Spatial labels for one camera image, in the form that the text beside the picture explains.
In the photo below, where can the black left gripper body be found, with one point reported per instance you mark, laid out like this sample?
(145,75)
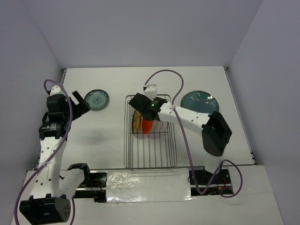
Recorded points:
(77,110)

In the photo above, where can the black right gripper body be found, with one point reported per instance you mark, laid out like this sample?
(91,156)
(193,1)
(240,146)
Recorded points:
(144,117)

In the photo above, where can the orange plate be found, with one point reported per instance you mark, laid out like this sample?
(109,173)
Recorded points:
(146,126)

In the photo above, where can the dark speckled plate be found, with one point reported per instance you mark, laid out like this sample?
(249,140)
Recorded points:
(97,99)

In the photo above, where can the grey plate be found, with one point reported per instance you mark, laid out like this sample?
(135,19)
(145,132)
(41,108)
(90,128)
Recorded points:
(200,101)

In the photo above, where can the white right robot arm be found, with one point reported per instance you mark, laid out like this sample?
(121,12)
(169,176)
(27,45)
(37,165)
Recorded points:
(212,128)

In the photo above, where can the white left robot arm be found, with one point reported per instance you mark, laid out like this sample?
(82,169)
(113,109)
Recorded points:
(51,196)

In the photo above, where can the yellow patterned plate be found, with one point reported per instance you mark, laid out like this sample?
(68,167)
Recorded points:
(136,122)

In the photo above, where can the silver foil tape sheet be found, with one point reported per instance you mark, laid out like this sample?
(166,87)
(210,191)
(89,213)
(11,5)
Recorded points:
(150,185)

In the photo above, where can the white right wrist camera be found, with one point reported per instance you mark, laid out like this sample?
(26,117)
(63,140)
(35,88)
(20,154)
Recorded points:
(150,91)

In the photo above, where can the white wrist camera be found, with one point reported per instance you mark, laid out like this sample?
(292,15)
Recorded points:
(150,91)
(55,90)

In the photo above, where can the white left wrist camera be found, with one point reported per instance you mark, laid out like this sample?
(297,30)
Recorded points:
(55,90)

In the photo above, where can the grey wire dish rack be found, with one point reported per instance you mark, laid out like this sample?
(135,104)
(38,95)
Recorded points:
(154,150)

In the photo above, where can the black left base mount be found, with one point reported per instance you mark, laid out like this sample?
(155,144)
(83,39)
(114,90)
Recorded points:
(95,188)

